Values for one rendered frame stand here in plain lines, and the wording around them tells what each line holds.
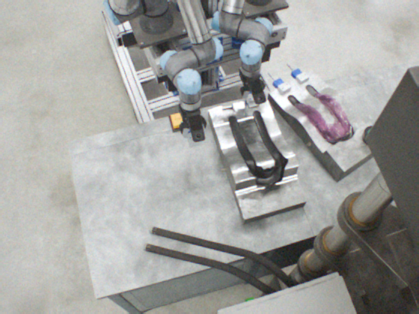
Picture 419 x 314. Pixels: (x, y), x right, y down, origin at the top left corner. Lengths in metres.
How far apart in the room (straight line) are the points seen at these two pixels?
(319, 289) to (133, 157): 1.11
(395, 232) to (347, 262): 0.26
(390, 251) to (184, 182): 1.02
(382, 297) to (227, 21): 1.06
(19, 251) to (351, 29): 2.87
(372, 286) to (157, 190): 0.96
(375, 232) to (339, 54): 2.48
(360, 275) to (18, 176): 2.27
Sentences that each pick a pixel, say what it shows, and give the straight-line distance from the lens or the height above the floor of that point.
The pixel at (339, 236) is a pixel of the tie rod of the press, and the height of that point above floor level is 1.41.
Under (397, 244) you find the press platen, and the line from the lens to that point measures 1.02.
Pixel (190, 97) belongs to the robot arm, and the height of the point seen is 1.24.
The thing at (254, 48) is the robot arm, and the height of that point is 1.30.
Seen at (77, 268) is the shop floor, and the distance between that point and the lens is 2.61.
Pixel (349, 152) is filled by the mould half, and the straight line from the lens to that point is 1.82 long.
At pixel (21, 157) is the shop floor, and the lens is 3.00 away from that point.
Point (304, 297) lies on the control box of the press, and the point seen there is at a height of 1.47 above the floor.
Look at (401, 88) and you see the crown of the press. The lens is 0.64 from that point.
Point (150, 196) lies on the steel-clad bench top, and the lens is 1.78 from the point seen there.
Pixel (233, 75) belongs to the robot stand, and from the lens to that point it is 2.80.
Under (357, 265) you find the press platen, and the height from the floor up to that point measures 1.29.
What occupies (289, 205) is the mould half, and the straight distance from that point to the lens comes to 1.71.
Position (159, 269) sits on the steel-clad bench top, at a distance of 1.68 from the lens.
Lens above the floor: 2.44
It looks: 64 degrees down
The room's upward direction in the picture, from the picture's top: 4 degrees clockwise
